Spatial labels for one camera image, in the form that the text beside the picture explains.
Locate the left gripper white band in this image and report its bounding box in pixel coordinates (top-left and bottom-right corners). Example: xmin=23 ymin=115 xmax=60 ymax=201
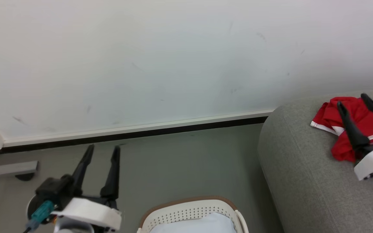
xmin=51 ymin=144 xmax=122 ymax=232

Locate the red basketball jersey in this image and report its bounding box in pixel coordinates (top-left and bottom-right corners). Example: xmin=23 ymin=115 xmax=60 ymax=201
xmin=310 ymin=96 xmax=373 ymax=162

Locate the white laundry basket brown rim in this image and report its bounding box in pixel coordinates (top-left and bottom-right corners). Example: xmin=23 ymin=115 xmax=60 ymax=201
xmin=137 ymin=195 xmax=249 ymax=233

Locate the grey fabric sofa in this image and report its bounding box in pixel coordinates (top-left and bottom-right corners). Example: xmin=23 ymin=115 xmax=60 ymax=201
xmin=257 ymin=87 xmax=373 ymax=233

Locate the grey flat floor box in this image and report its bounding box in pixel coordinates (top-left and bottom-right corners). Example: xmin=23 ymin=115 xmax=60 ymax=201
xmin=0 ymin=161 xmax=39 ymax=182

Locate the white cloth garment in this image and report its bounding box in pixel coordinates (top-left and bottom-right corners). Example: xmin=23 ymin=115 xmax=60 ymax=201
xmin=149 ymin=212 xmax=237 ymax=233

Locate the white and black wall baseboard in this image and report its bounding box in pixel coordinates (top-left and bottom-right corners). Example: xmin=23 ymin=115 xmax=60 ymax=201
xmin=0 ymin=109 xmax=276 ymax=156

